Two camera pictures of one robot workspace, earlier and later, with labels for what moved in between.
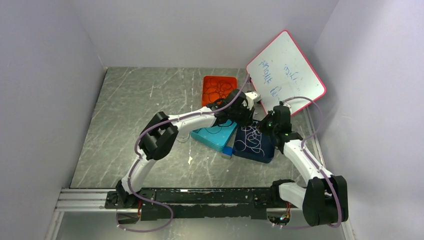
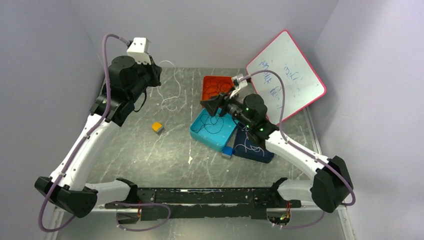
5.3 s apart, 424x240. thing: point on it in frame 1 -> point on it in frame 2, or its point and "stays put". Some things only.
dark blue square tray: x=251 y=143 stays put
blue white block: x=227 y=153 stays put
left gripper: x=248 y=121 -> x=155 y=70
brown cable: x=216 y=89 stays put
